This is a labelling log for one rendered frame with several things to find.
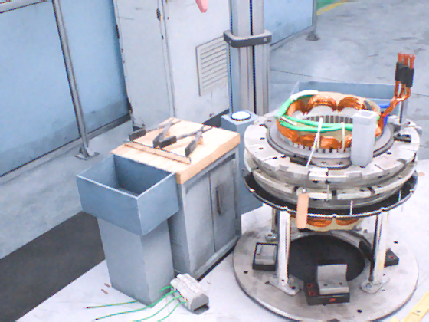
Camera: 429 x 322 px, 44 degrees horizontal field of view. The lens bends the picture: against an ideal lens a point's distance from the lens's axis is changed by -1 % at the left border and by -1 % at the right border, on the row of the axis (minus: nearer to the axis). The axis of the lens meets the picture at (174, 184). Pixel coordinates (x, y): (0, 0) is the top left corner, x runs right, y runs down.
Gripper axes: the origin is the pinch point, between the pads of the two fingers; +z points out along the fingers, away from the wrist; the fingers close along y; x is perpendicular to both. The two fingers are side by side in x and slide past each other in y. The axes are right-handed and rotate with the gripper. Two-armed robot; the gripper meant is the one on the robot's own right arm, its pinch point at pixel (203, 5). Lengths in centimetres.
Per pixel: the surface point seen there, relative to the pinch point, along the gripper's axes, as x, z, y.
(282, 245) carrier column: 28.0, 38.5, 13.2
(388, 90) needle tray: 49, 10, 53
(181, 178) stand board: 27.6, 22.2, -3.6
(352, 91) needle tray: 53, 8, 46
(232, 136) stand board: 36.6, 15.3, 9.7
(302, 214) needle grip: 15.4, 32.3, 13.8
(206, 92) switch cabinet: 266, -38, 55
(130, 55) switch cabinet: 260, -68, 10
